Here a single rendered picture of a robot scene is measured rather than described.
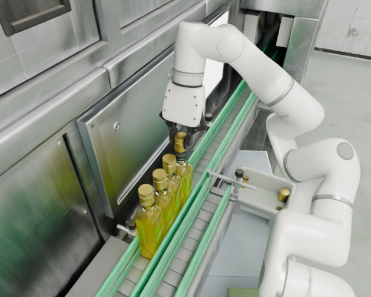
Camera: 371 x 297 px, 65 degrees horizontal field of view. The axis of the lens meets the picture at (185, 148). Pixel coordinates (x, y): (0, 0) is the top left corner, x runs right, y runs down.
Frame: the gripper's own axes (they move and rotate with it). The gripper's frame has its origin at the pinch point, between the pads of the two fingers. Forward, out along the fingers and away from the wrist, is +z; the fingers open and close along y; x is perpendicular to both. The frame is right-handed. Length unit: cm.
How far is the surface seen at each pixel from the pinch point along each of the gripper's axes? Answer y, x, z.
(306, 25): 17, 93, -27
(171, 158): 0.1, -5.1, 3.8
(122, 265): -3.5, -20.4, 30.1
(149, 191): 0.8, -16.6, 6.9
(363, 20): 62, 377, -29
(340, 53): 51, 391, 13
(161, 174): 0.6, -10.7, 5.3
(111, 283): -3.5, -25.3, 31.6
